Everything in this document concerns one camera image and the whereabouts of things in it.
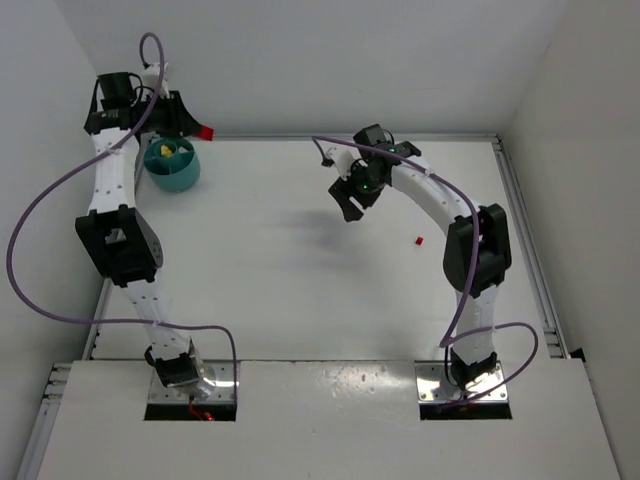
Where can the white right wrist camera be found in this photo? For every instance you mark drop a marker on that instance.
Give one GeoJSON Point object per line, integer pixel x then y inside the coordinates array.
{"type": "Point", "coordinates": [339, 158]}

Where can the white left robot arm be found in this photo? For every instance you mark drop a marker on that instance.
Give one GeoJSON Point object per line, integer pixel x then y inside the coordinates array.
{"type": "Point", "coordinates": [122, 245]}

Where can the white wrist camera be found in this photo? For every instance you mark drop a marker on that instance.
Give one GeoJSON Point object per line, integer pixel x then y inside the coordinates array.
{"type": "Point", "coordinates": [339, 158]}
{"type": "Point", "coordinates": [150, 76]}

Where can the red lego plate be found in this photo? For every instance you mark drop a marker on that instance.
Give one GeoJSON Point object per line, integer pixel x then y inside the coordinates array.
{"type": "Point", "coordinates": [205, 134]}

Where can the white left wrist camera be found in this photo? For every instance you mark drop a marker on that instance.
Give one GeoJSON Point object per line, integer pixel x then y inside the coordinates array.
{"type": "Point", "coordinates": [150, 76]}

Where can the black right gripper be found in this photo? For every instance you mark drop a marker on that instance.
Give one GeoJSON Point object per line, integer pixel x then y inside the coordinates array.
{"type": "Point", "coordinates": [353, 193]}

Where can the white front cover board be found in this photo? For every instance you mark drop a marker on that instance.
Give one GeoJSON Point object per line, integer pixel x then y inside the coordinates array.
{"type": "Point", "coordinates": [304, 420]}

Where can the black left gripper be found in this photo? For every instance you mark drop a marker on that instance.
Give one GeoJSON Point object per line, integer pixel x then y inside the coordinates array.
{"type": "Point", "coordinates": [177, 116]}

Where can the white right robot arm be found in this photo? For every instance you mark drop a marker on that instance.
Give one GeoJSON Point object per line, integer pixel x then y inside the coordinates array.
{"type": "Point", "coordinates": [477, 251]}

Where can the small yellow lego plate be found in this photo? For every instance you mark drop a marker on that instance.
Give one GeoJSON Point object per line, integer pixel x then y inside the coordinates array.
{"type": "Point", "coordinates": [166, 150]}

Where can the teal divided round container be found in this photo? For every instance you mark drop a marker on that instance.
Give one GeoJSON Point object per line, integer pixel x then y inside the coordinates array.
{"type": "Point", "coordinates": [177, 173]}

